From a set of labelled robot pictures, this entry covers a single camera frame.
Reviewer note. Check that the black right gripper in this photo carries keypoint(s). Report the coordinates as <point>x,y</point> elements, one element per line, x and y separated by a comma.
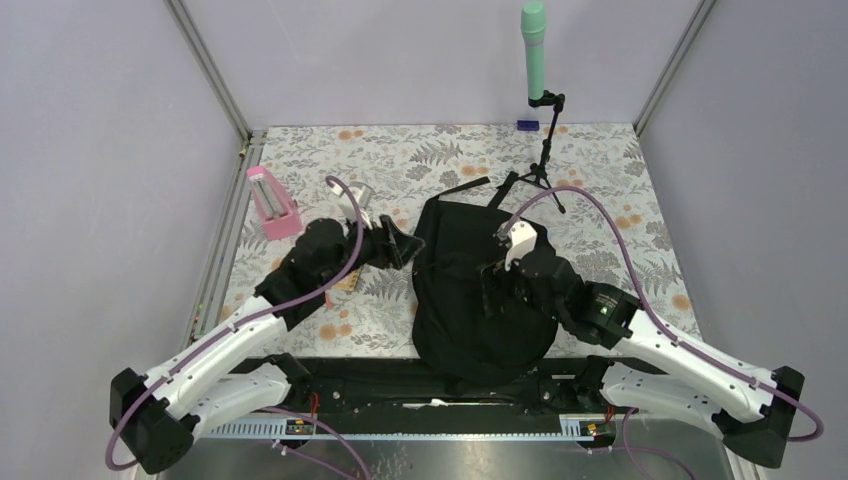
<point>494,276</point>

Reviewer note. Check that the mint green microphone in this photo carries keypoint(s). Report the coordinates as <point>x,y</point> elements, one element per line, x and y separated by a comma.
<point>533,22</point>

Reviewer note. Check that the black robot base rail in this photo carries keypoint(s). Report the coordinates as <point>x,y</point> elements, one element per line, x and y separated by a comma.
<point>405,397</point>

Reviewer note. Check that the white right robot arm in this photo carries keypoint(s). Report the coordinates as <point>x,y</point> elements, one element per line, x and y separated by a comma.
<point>749,408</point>

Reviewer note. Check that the black microphone tripod stand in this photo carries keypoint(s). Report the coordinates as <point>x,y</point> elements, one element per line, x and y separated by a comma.
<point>537,175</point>

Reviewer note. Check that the orange spiral notebook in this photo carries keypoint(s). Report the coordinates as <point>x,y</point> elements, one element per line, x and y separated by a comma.
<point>349,282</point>

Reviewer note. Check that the small blue block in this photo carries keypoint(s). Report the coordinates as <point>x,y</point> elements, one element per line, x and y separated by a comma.
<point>527,125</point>

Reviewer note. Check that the black student backpack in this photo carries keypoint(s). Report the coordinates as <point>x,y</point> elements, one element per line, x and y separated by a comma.
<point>482,337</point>

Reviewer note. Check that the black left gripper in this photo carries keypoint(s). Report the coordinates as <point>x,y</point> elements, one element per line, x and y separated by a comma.
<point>393,248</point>

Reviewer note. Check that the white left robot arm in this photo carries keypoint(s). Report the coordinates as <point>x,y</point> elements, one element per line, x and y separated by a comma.
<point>158,415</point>

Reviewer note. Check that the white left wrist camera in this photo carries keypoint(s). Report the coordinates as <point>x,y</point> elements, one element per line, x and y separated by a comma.
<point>357,210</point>

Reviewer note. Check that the floral table mat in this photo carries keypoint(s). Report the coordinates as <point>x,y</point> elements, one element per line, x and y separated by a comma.
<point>406,165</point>

